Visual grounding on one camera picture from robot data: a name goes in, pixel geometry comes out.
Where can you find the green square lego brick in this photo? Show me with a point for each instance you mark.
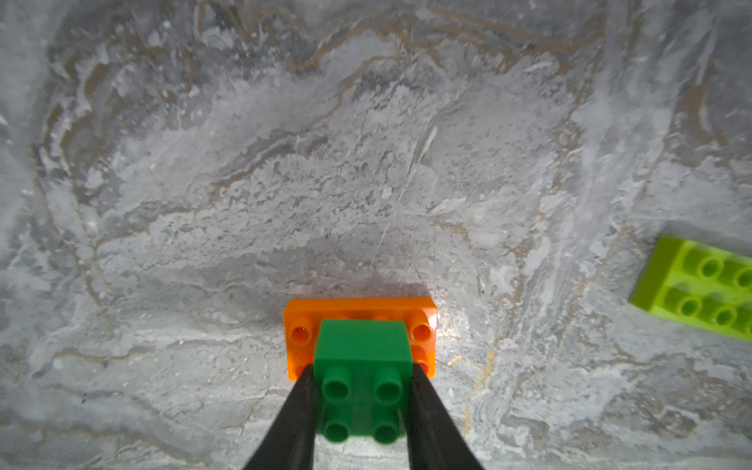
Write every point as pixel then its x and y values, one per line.
pixel 363 370

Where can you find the lime green long lego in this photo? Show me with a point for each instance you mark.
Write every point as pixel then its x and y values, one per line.
pixel 697 285

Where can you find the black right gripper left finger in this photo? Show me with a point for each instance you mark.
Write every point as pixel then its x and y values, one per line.
pixel 290 441

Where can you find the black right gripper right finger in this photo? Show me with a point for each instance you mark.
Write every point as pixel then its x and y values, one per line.
pixel 433 440

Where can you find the orange lego plate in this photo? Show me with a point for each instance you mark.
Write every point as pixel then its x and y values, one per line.
pixel 302 321

